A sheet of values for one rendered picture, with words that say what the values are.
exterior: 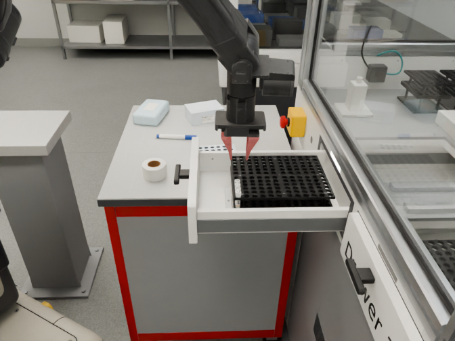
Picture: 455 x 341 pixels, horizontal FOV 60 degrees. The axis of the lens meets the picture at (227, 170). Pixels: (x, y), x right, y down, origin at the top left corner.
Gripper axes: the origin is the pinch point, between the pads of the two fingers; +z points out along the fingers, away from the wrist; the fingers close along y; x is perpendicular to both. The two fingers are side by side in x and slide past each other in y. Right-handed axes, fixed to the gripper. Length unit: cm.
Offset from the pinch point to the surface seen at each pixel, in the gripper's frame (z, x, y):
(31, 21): 77, -414, 235
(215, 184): 14.2, -8.6, 5.3
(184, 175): 6.6, -1.7, 12.3
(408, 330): 4.1, 39.1, -23.1
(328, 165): 10.9, -13.0, -23.8
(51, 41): 99, -413, 216
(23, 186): 42, -43, 77
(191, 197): 4.6, 9.0, 9.7
